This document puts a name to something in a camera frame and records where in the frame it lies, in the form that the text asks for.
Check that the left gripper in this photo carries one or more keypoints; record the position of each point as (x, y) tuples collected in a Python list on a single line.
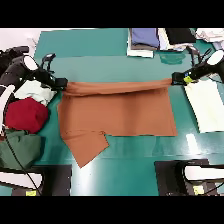
[(61, 83)]

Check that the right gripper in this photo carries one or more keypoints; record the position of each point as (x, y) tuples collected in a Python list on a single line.
[(179, 78)]

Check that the orange-brown T-shirt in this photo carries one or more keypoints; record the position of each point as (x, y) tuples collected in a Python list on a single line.
[(116, 111)]

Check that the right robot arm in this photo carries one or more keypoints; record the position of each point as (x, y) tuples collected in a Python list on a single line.
[(204, 68)]

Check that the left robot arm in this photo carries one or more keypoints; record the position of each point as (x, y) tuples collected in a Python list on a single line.
[(14, 71)]

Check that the cream white garment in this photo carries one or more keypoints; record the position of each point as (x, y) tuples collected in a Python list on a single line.
[(208, 106)]

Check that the black folded garment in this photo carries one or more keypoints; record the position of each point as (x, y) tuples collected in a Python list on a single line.
[(180, 35)]

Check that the white folded garment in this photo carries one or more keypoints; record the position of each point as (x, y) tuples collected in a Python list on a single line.
[(140, 52)]

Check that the red garment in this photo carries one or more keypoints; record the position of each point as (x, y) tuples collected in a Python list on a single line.
[(26, 115)]

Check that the heap of clothes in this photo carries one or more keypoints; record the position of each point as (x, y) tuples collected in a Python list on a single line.
[(210, 35)]

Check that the blue garment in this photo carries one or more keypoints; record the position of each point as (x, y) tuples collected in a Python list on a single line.
[(145, 36)]

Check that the green garment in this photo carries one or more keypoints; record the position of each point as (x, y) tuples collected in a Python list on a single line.
[(20, 148)]

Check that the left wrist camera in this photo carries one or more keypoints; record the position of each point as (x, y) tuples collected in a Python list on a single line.
[(48, 58)]

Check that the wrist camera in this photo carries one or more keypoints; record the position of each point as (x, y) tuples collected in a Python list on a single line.
[(48, 58), (194, 52)]

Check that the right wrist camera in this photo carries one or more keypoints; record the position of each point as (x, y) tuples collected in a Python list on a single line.
[(194, 52)]

